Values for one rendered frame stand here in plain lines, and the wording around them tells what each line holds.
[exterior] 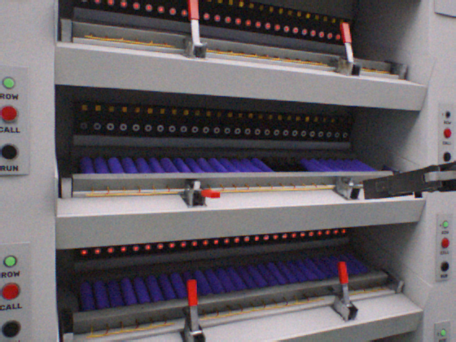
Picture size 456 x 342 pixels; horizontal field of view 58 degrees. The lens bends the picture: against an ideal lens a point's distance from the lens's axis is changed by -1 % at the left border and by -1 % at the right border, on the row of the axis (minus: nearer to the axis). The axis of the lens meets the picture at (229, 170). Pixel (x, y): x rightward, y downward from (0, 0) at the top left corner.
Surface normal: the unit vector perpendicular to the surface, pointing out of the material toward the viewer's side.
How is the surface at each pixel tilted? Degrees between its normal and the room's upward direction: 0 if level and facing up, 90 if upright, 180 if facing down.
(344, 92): 110
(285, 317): 20
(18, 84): 90
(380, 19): 90
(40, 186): 90
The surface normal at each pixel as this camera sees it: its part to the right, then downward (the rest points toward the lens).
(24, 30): 0.41, 0.03
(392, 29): -0.91, 0.00
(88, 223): 0.38, 0.37
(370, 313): 0.15, -0.93
